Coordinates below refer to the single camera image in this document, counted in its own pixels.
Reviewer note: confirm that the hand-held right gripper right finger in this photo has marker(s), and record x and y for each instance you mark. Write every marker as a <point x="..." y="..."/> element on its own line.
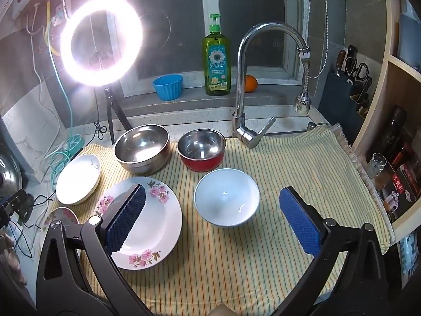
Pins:
<point x="297" y="220"/>

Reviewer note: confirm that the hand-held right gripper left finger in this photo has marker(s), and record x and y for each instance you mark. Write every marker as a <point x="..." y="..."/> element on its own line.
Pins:
<point x="126" y="217"/>

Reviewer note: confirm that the large stainless steel bowl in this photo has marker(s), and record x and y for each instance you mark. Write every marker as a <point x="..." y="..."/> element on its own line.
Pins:
<point x="141" y="148"/>

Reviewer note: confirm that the large pink floral plate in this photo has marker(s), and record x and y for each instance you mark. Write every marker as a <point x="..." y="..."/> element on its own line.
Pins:
<point x="158" y="223"/>

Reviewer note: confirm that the steel pot lid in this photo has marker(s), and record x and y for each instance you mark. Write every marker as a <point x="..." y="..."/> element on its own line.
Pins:
<point x="10" y="168"/>

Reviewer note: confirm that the small floral plate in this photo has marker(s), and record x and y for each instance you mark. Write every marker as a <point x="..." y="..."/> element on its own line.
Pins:
<point x="62" y="215"/>

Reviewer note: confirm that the white plate with sprig print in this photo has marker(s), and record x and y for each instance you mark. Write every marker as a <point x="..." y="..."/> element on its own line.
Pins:
<point x="77" y="181"/>

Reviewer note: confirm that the white ceramic bowl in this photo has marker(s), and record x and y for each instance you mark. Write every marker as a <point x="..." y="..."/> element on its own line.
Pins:
<point x="227" y="197"/>

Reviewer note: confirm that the yellow striped cloth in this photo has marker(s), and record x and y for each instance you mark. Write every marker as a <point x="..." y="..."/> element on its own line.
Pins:
<point x="230" y="270"/>

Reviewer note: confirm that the metal sink knob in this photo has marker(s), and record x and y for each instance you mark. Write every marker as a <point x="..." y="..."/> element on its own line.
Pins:
<point x="312" y="125"/>

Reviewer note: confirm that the clear glass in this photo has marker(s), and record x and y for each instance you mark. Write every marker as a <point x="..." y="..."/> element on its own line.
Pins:
<point x="376" y="164"/>

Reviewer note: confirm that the red steel bowl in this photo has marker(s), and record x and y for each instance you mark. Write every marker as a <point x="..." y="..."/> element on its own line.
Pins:
<point x="201" y="148"/>

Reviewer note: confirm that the dark printed box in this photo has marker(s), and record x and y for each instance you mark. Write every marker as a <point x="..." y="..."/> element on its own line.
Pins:
<point x="403" y="187"/>

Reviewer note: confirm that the black tripod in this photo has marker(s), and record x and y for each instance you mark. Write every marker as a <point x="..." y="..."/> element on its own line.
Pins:
<point x="109" y="105"/>

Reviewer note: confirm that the blue patterned cloth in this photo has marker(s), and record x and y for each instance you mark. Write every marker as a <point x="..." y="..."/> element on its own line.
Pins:
<point x="409" y="251"/>

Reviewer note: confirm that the flexible faucet sprayer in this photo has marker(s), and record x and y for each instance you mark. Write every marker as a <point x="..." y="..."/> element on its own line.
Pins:
<point x="302" y="103"/>

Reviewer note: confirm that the dark knife block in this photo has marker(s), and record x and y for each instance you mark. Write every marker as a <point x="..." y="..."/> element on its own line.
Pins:
<point x="338" y="105"/>

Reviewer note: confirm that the dark bottle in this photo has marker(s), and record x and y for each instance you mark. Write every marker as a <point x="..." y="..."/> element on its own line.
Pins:
<point x="396" y="128"/>

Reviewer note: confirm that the blue ribbed bowl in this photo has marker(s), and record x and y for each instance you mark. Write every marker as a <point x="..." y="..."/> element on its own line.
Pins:
<point x="167" y="87"/>

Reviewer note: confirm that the orange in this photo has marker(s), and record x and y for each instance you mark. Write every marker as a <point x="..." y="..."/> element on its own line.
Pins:
<point x="251" y="84"/>

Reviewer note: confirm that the chrome faucet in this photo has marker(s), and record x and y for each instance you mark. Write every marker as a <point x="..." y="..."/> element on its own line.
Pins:
<point x="241" y="72"/>

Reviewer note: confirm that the wooden shelf unit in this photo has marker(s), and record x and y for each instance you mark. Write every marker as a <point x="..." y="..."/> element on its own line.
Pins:
<point x="378" y="82"/>

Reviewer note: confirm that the green dish soap bottle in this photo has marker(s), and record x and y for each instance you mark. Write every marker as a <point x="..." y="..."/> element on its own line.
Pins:
<point x="216" y="65"/>

